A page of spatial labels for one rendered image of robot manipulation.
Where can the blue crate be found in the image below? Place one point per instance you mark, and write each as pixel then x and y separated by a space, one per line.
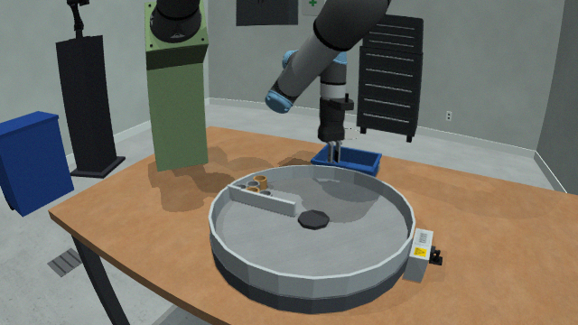
pixel 352 159

